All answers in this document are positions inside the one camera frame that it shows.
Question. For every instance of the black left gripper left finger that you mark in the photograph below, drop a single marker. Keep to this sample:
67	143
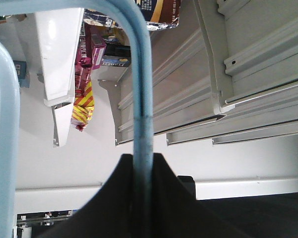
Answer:
107	213

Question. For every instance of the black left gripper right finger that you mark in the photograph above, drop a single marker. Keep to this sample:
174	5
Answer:
175	213

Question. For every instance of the light blue plastic shopping basket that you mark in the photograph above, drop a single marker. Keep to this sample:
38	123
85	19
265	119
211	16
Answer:
130	18

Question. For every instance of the dark blue Chocofello cookie box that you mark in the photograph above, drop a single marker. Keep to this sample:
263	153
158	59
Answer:
158	14

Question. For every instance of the yellow striped snack bag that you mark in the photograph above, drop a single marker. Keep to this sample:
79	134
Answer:
83	109

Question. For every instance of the white store shelving unit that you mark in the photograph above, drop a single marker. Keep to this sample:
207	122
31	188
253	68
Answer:
225	101

